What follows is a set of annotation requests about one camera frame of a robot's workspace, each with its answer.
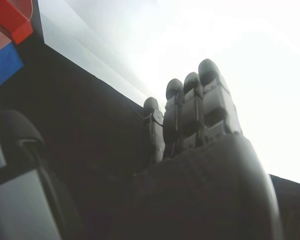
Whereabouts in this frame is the red wooden block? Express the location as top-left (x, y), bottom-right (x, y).
top-left (0, 0), bottom-right (34, 45)

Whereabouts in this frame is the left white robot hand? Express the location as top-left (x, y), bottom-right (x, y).
top-left (0, 58), bottom-right (283, 240)

